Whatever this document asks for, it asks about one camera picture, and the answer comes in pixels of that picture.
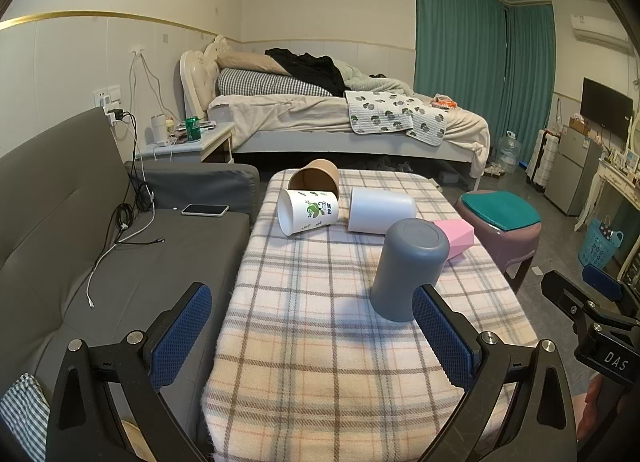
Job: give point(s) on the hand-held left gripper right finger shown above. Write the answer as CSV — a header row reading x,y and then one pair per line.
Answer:
x,y
442,342

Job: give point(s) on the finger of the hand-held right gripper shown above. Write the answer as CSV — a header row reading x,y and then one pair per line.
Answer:
x,y
602,282
567,294

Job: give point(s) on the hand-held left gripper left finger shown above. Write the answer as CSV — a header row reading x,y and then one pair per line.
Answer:
x,y
180,339

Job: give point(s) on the grey plastic cup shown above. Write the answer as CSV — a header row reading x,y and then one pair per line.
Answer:
x,y
407,269

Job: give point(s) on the plain white cup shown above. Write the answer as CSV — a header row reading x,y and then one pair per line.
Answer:
x,y
381,210

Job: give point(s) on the white paper cup green print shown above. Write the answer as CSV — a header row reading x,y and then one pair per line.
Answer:
x,y
307,212

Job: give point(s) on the brown paper cup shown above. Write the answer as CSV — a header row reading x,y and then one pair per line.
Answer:
x,y
315,177

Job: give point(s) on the person's right hand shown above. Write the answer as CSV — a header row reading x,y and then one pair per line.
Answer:
x,y
592,404

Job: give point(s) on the blue plastic basket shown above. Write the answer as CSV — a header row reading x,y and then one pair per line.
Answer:
x,y
597,244

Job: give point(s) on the mauve plastic stool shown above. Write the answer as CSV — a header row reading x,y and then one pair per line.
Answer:
x,y
505,247

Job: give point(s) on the white dressing table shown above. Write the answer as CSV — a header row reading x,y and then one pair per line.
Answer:
x,y
612,181

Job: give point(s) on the pink box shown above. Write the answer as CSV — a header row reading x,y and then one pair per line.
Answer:
x,y
456,237

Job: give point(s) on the teal seat cushion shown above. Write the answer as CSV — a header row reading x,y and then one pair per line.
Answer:
x,y
500,209

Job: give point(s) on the plaid blanket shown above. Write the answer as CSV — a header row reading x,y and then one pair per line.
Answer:
x,y
325,342

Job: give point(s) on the silver small fridge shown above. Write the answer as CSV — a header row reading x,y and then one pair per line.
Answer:
x,y
572,166

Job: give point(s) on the white smartphone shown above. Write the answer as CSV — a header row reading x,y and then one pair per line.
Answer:
x,y
205,210

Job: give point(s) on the clear water jug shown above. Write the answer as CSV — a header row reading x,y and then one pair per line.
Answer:
x,y
509,154

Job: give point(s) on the grey sofa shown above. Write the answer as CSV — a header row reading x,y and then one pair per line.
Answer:
x,y
60,242

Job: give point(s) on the black television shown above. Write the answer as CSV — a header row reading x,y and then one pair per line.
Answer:
x,y
606,106

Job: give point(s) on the striped cloth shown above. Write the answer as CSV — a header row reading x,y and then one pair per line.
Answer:
x,y
22,417

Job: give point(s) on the white nightstand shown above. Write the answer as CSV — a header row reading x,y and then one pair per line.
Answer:
x,y
215,141

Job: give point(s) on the white tumbler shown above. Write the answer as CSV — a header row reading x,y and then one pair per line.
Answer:
x,y
159,129

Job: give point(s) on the green drink can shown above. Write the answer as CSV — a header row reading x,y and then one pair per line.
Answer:
x,y
192,128

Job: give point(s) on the orange snack packet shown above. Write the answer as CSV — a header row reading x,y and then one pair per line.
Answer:
x,y
445,102

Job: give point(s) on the black charger plug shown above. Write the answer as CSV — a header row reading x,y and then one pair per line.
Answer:
x,y
116,116

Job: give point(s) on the leaf print quilt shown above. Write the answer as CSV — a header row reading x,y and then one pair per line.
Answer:
x,y
390,111

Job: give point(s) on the white air conditioner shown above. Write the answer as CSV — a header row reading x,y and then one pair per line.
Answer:
x,y
600,31

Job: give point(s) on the bed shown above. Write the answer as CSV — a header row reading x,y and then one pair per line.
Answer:
x,y
300,116

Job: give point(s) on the white padded headboard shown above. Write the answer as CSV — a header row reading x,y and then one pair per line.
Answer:
x,y
197,76

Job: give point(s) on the checked pillow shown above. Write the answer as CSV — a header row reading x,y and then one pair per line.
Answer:
x,y
270,82

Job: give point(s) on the teal curtain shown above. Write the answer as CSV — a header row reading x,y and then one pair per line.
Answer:
x,y
460,41

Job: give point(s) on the pale green duvet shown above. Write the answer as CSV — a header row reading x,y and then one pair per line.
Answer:
x,y
367,75

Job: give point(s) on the beige pillow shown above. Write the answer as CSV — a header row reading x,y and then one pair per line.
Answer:
x,y
250,63

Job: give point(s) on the black clothes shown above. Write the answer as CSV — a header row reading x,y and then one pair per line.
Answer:
x,y
315,69

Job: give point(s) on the white wall socket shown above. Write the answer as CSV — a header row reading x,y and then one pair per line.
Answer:
x,y
107,95

